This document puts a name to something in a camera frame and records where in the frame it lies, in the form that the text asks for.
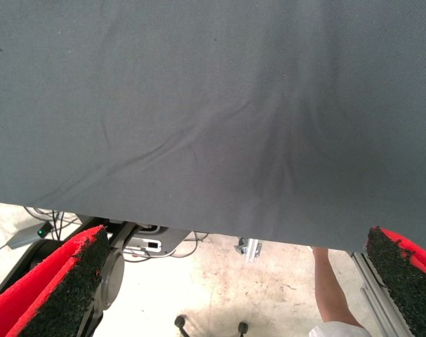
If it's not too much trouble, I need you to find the long aluminium profile rail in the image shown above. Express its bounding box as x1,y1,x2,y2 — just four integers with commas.
351,251,415,337

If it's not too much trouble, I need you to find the person's bare forearm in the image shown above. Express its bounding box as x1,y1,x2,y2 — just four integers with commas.
311,246,363,329

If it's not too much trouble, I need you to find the white shirt sleeve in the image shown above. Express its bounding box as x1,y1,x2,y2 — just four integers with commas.
309,321,373,337

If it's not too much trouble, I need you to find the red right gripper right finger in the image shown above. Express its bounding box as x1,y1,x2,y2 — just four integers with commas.
365,226,426,337

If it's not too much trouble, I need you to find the grey metal base plate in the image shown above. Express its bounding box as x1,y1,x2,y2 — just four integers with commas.
128,224,192,256

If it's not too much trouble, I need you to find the bundle of floor cables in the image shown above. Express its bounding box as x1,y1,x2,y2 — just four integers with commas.
22,206,81,243

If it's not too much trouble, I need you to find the dark grey table cloth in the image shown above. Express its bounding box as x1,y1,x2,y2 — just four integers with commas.
0,0,426,254

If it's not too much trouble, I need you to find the small aluminium corner bracket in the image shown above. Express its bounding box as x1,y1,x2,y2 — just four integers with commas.
234,237,262,264

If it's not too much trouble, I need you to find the grey power adapter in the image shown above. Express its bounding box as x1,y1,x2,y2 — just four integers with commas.
5,221,54,250

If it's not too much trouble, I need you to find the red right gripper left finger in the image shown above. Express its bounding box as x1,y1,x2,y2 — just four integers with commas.
0,225,110,337

